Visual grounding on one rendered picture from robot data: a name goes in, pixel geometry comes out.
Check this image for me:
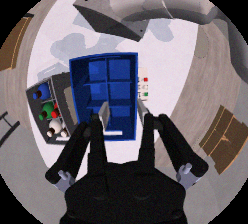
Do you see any white bottle with grey label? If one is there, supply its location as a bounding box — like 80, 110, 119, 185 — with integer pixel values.
47, 119, 63, 137

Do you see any green bottle with pale green label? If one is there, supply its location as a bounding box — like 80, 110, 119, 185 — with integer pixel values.
39, 101, 54, 120

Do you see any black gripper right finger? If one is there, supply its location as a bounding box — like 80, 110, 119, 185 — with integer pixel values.
131, 98, 209, 200

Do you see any grey divided crate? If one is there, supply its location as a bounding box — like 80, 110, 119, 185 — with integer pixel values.
25, 72, 78, 146

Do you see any white paper pick list strip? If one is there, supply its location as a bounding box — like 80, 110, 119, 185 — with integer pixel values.
138, 67, 148, 102

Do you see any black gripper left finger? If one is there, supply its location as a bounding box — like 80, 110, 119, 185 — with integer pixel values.
45, 101, 110, 200

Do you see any red bottle with pink label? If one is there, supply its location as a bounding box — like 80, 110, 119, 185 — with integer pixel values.
51, 103, 60, 118

